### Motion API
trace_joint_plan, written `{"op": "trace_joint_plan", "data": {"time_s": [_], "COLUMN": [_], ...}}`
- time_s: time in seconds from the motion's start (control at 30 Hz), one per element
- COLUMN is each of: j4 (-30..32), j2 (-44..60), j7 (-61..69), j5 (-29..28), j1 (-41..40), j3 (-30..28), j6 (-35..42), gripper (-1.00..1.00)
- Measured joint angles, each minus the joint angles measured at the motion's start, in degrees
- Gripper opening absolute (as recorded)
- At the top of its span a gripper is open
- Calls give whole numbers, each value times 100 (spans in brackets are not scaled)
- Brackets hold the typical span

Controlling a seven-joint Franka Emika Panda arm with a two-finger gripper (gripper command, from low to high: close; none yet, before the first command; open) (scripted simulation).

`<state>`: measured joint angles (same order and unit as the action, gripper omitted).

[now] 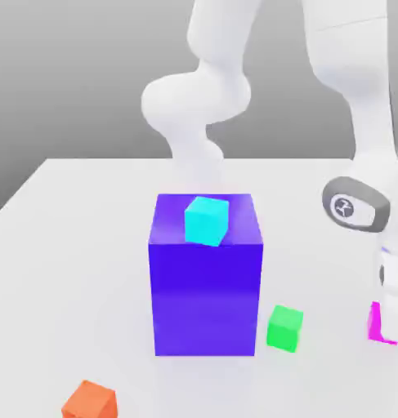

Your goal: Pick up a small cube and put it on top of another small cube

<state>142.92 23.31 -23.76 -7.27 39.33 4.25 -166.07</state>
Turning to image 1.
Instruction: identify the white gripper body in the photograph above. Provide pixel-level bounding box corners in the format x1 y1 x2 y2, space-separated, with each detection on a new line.
377 251 398 297

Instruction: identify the small magenta cube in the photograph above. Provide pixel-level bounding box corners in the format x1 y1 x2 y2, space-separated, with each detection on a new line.
367 300 398 346

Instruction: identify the small green cube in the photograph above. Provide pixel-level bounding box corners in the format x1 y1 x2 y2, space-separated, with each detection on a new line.
266 304 305 354

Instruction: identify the small cyan cube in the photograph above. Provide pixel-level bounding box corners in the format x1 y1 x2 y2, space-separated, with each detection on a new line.
184 195 230 248

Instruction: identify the small orange cube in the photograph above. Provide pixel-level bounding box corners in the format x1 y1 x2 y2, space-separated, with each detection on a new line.
60 379 119 418

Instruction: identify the large purple box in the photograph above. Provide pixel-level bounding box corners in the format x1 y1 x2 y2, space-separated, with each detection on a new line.
147 193 264 358

